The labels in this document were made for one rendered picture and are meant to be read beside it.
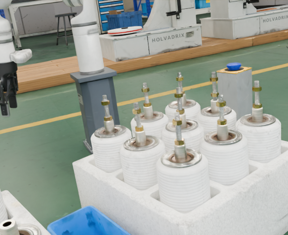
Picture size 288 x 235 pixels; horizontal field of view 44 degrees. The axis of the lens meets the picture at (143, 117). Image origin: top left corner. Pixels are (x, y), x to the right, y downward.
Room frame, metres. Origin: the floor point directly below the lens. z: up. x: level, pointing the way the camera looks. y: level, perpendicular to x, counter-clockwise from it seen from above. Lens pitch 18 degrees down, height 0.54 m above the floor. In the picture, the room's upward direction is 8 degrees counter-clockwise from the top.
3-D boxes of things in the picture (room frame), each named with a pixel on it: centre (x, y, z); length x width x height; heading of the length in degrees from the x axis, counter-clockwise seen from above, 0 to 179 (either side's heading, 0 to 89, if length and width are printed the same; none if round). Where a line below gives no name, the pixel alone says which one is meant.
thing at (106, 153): (0.78, 0.08, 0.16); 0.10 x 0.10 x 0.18
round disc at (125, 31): (3.16, 0.06, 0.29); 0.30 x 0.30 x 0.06
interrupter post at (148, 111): (0.85, -0.01, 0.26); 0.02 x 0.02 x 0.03
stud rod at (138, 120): (0.68, 0.01, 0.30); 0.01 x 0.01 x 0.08
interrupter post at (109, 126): (0.78, 0.08, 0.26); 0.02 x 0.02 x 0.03
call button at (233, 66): (0.98, -0.27, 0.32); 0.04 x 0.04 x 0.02
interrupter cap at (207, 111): (0.82, -0.18, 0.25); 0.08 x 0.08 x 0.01
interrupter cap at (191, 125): (0.75, -0.08, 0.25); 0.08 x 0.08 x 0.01
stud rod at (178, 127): (0.59, -0.06, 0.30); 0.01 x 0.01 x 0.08
